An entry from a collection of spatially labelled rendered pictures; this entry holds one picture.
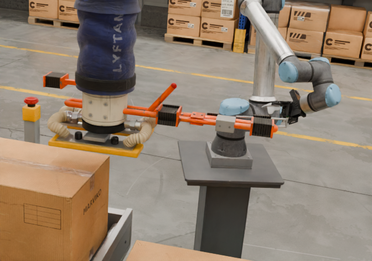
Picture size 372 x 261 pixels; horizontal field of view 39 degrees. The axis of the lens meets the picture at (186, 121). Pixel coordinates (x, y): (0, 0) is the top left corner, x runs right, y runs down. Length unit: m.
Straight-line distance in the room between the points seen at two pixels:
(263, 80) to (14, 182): 1.35
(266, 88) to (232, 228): 0.77
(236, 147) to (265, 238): 1.07
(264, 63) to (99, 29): 1.13
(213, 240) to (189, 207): 0.97
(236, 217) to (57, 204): 1.18
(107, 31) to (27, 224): 0.79
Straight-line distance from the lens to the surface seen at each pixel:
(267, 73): 2.74
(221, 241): 2.94
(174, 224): 3.64
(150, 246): 2.42
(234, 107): 2.65
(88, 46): 1.90
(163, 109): 1.98
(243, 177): 2.66
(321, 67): 2.35
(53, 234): 2.07
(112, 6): 1.83
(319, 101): 2.34
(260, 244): 3.56
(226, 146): 2.71
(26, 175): 2.13
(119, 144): 1.96
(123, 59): 1.90
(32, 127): 2.74
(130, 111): 1.98
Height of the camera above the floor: 1.89
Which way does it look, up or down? 20 degrees down
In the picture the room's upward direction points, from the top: 5 degrees clockwise
